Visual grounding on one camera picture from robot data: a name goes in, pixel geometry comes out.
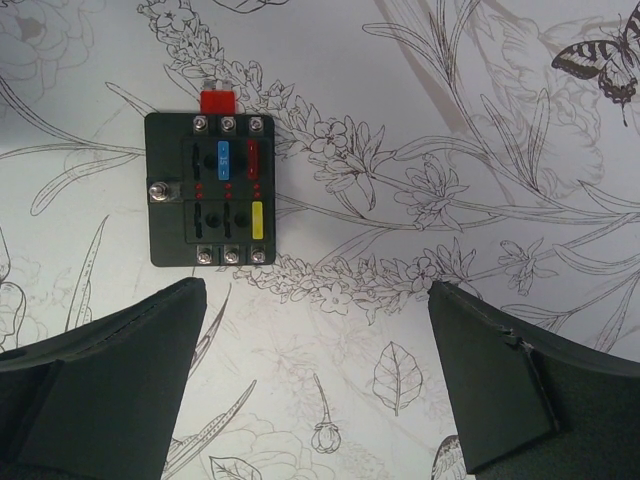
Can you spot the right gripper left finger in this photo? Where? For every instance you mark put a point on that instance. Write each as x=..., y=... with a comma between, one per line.
x=101, y=401

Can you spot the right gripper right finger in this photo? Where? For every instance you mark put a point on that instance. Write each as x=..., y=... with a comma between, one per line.
x=528, y=401

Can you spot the black fuse box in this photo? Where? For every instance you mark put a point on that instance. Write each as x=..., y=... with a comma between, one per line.
x=194, y=218

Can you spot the yellow blade fuse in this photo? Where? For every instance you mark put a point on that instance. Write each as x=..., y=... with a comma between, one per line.
x=257, y=220

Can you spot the blue blade fuse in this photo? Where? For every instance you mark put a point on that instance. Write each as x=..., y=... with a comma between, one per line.
x=223, y=160

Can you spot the red blade fuse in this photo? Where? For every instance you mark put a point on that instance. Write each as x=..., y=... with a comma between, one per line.
x=253, y=160
x=217, y=97

